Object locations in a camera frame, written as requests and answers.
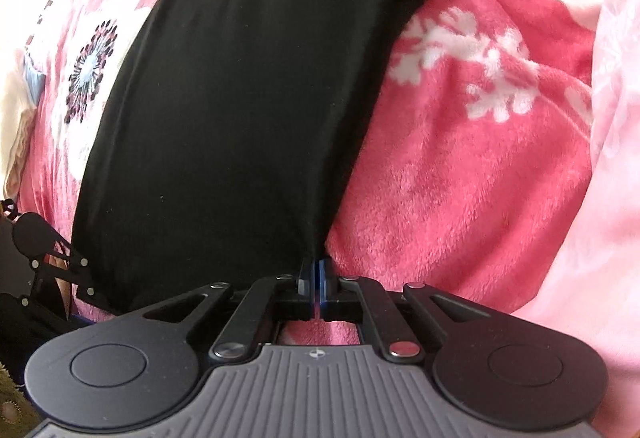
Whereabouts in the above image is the black smile t-shirt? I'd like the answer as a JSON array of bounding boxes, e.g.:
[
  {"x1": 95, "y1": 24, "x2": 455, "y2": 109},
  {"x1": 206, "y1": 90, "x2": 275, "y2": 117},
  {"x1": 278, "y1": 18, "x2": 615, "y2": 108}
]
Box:
[{"x1": 72, "y1": 0, "x2": 425, "y2": 315}]

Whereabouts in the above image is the light pink floral duvet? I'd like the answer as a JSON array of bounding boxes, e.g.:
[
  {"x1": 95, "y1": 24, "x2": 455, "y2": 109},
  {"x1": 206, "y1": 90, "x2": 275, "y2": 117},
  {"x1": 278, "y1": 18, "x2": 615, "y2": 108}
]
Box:
[{"x1": 517, "y1": 0, "x2": 639, "y2": 437}]

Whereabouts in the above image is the pink floral bed blanket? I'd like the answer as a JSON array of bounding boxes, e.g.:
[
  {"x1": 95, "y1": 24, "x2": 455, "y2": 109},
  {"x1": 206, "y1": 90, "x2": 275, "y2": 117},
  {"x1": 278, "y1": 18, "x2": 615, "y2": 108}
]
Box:
[{"x1": 16, "y1": 0, "x2": 606, "y2": 349}]

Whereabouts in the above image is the green fuzzy jacket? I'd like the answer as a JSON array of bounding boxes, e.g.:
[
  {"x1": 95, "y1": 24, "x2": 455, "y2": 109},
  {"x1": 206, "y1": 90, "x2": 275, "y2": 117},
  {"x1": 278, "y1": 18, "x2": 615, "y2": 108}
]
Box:
[{"x1": 0, "y1": 366, "x2": 40, "y2": 438}]

